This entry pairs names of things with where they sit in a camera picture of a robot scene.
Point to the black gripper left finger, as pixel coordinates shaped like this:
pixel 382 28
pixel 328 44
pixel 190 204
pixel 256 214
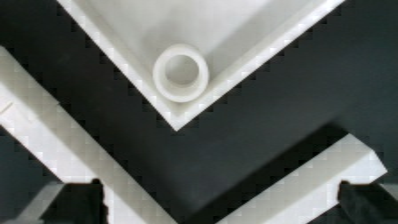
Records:
pixel 67 204

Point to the white square table top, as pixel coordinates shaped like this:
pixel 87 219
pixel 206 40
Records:
pixel 233 30

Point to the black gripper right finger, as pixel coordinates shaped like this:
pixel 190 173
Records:
pixel 366 205

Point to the white L-shaped obstacle fence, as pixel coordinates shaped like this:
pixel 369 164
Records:
pixel 288 204

